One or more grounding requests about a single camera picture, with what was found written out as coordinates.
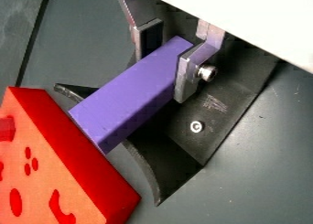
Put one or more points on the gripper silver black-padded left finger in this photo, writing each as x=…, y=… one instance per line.
x=146, y=26

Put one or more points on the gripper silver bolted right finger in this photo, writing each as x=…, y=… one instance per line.
x=193, y=68

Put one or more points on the purple rectangular block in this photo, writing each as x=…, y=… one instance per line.
x=122, y=105

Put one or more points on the black fixture stand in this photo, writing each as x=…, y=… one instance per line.
x=173, y=144

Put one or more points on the red shape-sorting board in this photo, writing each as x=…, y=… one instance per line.
x=56, y=180

